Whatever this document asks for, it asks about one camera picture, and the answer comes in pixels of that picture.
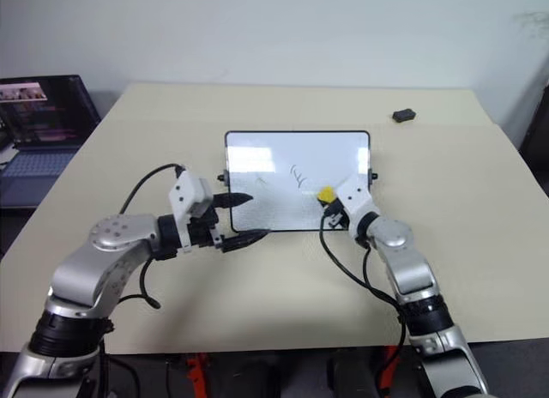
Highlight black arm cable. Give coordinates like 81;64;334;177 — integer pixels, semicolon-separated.
100;163;186;310
319;204;408;386

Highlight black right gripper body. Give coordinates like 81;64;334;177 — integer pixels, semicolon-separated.
321;198;349;231

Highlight black-framed whiteboard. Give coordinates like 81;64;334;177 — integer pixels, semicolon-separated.
216;130;381;233

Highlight orange strut under table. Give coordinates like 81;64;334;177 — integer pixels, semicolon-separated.
186;353;212;398
376;345;402;398

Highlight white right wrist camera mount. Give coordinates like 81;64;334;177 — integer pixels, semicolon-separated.
336;176;381;240

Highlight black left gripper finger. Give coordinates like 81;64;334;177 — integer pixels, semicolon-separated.
222;228;272;250
213;192;255;209

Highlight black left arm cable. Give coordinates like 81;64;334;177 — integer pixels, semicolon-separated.
100;163;186;310

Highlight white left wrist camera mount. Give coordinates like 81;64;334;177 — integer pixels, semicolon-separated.
167;169;214;250

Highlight open laptop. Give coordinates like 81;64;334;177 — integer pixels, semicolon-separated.
0;75;102;209

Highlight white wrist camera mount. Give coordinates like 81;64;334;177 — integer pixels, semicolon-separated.
336;176;381;240
167;169;214;250

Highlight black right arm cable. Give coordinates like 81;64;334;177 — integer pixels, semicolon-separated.
319;204;408;386

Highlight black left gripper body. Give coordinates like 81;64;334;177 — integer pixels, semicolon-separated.
187;191;226;252

